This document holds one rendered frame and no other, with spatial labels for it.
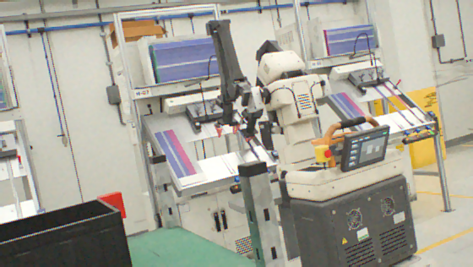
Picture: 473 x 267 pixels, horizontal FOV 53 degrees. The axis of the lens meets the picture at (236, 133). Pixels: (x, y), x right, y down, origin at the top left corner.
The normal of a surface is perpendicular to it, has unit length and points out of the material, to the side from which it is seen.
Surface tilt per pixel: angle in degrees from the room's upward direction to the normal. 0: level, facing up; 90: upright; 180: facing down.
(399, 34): 90
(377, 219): 90
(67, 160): 90
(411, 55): 90
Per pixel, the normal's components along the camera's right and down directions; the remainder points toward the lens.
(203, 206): 0.44, -0.02
